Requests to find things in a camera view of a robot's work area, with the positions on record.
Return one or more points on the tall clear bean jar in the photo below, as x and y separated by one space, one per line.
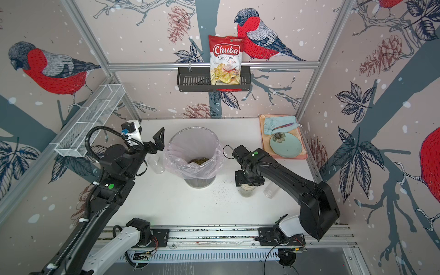
271 190

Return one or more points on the white wire mesh shelf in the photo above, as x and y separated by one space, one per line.
96 112

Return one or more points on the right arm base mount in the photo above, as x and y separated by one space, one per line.
268 236

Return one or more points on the short clear bean jar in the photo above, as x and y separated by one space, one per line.
154 162

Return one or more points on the red Chuba chips bag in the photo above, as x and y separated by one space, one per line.
225 60

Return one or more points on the mesh waste bin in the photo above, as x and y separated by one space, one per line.
191 134

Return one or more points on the teal plate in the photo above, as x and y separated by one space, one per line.
285 145

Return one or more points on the beige lidded bean jar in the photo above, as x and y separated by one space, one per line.
246 190

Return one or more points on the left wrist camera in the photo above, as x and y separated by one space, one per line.
131 131

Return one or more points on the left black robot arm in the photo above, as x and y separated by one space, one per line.
120 166

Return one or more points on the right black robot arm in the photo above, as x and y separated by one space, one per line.
318 207

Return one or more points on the black wall basket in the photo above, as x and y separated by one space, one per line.
198 80

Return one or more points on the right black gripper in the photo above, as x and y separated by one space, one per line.
239 180

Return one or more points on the mung beans in bin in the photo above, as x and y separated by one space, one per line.
199 161

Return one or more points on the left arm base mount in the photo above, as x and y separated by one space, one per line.
154 237

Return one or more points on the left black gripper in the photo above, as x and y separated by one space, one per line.
159 143

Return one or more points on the iridescent pink utensil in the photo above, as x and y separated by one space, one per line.
283 126

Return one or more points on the teal folded cloth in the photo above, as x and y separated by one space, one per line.
272 122

